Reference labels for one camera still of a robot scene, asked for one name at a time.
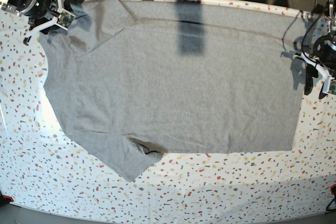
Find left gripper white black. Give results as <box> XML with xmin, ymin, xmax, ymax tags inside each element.
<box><xmin>295</xmin><ymin>34</ymin><xmax>335</xmax><ymax>100</ymax></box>

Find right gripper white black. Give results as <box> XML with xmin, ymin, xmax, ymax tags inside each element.
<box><xmin>1</xmin><ymin>0</ymin><xmax>75</xmax><ymax>46</ymax></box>

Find grey T-shirt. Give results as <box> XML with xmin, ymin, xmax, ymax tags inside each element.
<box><xmin>39</xmin><ymin>0</ymin><xmax>306</xmax><ymax>182</ymax></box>

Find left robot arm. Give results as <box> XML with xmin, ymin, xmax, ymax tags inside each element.
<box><xmin>296</xmin><ymin>0</ymin><xmax>335</xmax><ymax>100</ymax></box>

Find red clamp right corner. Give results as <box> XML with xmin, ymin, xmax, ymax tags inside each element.
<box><xmin>330</xmin><ymin>184</ymin><xmax>336</xmax><ymax>197</ymax></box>

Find red clamp corner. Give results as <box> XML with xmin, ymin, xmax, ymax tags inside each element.
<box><xmin>330</xmin><ymin>184</ymin><xmax>336</xmax><ymax>197</ymax></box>
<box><xmin>0</xmin><ymin>195</ymin><xmax>14</xmax><ymax>207</ymax></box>

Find red clamp left corner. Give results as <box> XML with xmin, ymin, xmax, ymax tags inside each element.
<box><xmin>0</xmin><ymin>195</ymin><xmax>14</xmax><ymax>207</ymax></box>

